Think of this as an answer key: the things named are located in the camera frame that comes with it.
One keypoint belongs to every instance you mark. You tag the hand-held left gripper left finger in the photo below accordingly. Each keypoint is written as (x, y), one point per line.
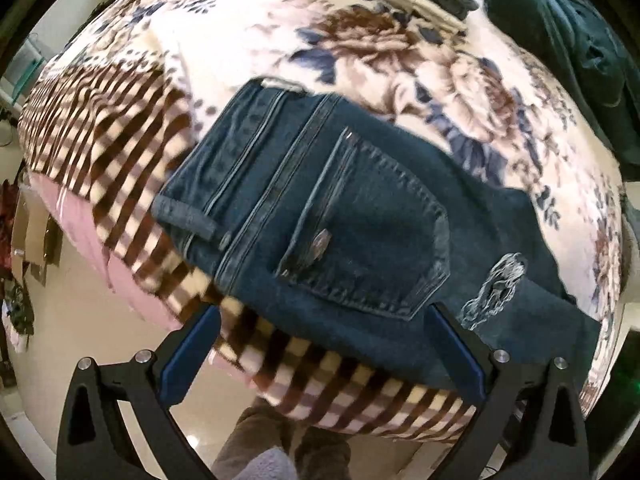
(189, 355)

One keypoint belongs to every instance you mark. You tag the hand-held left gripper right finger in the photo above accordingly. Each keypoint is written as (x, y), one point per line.
(457, 355)

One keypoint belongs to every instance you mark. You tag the blue denim pants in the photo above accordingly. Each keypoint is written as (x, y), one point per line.
(350, 240)

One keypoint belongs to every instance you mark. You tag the person's legs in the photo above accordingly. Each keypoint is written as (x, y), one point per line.
(280, 445)

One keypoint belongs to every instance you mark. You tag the pink bed sheet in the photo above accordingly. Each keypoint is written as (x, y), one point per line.
(100, 250)

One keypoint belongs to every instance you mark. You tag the cardboard box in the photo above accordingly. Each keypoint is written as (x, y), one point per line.
(32, 240)

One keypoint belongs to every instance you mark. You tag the floral printed blanket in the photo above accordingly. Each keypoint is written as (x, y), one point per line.
(350, 60)

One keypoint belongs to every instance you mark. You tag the dark green garment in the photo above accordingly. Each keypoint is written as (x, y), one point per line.
(570, 50)

